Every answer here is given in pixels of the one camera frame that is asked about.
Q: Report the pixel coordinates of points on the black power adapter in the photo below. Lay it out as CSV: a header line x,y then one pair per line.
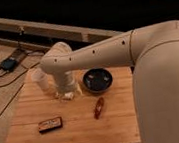
x,y
8,65

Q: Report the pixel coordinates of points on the translucent plastic cup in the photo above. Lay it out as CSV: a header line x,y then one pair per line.
x,y
40,78

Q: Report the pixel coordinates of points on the dark ceramic bowl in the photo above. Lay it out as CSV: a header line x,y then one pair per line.
x,y
97,80

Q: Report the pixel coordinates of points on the red chili pepper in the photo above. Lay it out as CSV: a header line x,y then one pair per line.
x,y
98,107

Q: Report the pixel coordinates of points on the long wooden beam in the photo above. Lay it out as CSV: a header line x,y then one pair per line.
x,y
56,31

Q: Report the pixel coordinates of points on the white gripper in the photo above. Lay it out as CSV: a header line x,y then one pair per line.
x,y
66,84

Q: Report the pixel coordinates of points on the wooden table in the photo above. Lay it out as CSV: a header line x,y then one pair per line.
x,y
117,122

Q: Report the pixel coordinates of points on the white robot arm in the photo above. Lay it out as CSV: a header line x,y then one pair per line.
x,y
153,52

